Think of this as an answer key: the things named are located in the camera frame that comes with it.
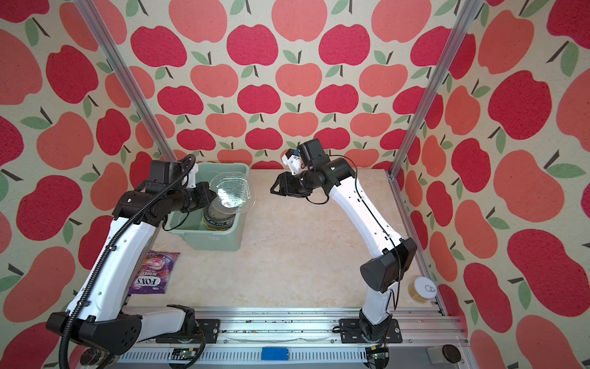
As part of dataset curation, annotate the blue block on rail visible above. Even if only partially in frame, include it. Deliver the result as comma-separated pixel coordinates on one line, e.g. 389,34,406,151
261,347,289,361

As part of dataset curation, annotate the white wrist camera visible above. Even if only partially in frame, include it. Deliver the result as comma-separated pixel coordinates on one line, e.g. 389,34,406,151
281,149,304,176
183,164,198,188

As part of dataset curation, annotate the mint green plastic bin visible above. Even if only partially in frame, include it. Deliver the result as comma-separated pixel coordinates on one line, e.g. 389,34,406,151
165,163,250,252

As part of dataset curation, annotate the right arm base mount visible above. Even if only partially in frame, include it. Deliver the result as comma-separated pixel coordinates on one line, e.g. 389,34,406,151
332,318,403,345

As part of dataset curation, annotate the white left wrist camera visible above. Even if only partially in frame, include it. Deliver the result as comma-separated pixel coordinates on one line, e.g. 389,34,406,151
183,164,198,188

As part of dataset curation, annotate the black round knob right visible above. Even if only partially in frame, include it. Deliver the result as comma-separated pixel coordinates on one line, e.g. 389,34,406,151
442,344,462,364

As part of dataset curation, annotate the clear glass plate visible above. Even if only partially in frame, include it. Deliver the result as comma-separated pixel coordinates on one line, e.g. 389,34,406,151
210,172,256,215

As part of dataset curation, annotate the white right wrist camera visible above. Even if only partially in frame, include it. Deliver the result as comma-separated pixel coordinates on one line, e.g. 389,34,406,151
281,149,304,176

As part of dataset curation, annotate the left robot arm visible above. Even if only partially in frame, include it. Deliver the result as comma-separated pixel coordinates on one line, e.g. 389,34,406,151
46,155,217,367

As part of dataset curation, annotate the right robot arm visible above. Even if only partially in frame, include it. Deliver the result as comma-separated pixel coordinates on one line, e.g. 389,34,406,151
270,139,417,344

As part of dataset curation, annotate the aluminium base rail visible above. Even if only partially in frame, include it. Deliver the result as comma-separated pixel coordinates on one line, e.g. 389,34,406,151
110,305,477,368

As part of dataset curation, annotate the left aluminium frame post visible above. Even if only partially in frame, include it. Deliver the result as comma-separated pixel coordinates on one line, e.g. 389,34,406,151
74,0,178,161

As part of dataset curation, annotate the yellow jar white lid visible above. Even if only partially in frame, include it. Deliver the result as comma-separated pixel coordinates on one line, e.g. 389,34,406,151
408,276,438,304

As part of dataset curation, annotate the black round knob left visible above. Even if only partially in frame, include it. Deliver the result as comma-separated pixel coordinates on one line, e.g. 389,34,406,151
79,347,114,368

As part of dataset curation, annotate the purple candy bag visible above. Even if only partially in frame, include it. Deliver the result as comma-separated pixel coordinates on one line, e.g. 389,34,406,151
129,251,180,295

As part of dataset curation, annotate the black corrugated cable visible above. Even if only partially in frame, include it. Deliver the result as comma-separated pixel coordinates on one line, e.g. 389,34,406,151
58,154,206,369

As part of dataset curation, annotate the black round knob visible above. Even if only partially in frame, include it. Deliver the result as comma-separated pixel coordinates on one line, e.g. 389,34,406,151
79,347,114,368
442,344,462,364

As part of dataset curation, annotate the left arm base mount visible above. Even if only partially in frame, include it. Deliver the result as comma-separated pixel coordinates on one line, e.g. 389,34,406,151
155,318,221,344

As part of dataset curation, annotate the brown tinted glass plate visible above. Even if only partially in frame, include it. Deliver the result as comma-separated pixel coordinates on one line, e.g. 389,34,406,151
202,207,236,231

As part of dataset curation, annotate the aluminium frame post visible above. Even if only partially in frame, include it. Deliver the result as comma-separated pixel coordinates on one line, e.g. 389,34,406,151
74,0,178,161
388,0,485,178

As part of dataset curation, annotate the right aluminium frame post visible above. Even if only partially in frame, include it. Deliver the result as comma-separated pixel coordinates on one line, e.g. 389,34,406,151
388,0,485,178

